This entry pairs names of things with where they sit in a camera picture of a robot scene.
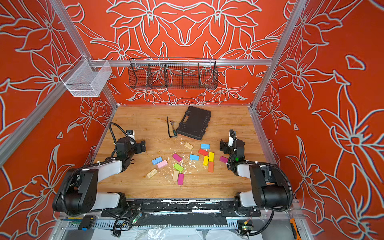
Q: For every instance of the orange block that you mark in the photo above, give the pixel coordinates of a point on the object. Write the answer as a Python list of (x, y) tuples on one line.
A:
[(211, 167)]

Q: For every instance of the light blue block centre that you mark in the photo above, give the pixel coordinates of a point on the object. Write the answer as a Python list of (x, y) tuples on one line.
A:
[(194, 157)]

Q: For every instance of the black wire basket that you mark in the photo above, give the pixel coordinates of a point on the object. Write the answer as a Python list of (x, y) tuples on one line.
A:
[(173, 74)]

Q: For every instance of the white wire basket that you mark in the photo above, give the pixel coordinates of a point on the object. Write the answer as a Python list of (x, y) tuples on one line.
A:
[(86, 78)]

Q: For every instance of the pink block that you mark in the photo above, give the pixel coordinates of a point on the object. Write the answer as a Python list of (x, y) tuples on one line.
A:
[(162, 164)]

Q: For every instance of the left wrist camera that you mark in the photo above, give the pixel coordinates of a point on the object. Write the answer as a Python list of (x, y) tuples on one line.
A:
[(130, 133)]

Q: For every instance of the black hex key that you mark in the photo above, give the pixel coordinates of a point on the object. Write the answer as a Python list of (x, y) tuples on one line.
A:
[(169, 131)]

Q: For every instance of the green handled ratchet wrench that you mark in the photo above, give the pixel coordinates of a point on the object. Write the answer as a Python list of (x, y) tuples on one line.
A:
[(173, 129)]

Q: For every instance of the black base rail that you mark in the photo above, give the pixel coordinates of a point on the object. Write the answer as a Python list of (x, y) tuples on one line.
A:
[(222, 207)]

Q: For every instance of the red block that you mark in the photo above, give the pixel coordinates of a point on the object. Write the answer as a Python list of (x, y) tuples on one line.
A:
[(203, 152)]

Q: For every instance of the yellow block lower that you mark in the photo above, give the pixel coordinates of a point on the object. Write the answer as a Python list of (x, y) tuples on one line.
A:
[(206, 161)]

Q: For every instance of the magenta block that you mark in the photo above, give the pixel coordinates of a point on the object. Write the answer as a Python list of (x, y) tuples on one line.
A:
[(180, 179), (223, 160), (177, 158)]

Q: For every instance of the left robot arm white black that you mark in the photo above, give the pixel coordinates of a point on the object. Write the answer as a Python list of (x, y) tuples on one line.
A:
[(78, 193)]

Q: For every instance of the green block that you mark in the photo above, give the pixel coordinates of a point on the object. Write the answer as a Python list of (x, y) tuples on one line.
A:
[(178, 168)]

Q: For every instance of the yellow block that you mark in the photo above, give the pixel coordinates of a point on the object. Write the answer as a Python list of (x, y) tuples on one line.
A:
[(206, 161), (211, 157)]

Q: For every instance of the natural wood block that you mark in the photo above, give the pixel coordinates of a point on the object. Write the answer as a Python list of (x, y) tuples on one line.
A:
[(152, 173), (189, 146), (175, 176)]

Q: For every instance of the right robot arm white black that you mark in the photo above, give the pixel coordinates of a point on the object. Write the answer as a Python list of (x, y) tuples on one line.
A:
[(270, 187)]

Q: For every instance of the orange handled tool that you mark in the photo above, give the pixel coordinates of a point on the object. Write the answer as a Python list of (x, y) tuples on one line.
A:
[(295, 231)]

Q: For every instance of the yellow block upper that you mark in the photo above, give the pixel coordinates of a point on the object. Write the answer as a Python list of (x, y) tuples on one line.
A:
[(211, 157)]

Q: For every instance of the black plastic tool case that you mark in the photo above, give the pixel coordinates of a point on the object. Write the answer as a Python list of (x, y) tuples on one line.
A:
[(194, 123)]

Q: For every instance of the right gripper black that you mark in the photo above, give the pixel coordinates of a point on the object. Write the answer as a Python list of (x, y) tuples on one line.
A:
[(225, 146)]

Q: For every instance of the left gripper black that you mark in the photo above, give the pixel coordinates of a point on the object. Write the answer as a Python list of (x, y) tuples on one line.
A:
[(137, 147)]

